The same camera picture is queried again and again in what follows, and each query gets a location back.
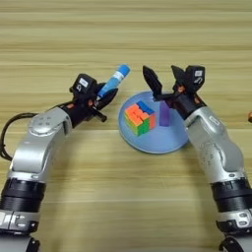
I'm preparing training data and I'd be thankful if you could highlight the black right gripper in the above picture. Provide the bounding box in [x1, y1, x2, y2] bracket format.
[142, 64, 209, 121]

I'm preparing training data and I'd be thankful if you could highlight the blue glue stick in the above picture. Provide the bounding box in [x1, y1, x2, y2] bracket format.
[96, 63, 132, 99]

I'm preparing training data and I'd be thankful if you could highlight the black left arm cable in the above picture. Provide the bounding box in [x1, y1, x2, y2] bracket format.
[0, 112, 38, 161]

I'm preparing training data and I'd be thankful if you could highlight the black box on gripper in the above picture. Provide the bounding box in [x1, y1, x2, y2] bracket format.
[184, 64, 207, 94]
[69, 73, 98, 102]

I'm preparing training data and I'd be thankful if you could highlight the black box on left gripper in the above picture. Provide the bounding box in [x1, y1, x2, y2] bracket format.
[69, 73, 98, 102]

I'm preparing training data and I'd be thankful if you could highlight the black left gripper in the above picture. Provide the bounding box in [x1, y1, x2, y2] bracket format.
[61, 82, 119, 129]

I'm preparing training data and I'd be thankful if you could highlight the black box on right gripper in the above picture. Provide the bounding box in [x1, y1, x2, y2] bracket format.
[184, 64, 207, 94]

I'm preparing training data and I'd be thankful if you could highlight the purple rectangular block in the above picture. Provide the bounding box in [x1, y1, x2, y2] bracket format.
[158, 100, 171, 128]

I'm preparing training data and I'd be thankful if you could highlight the light blue round plate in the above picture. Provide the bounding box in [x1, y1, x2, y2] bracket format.
[117, 91, 190, 156]

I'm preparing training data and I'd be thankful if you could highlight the colourful puzzle cube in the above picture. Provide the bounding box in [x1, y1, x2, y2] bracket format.
[124, 99, 158, 138]

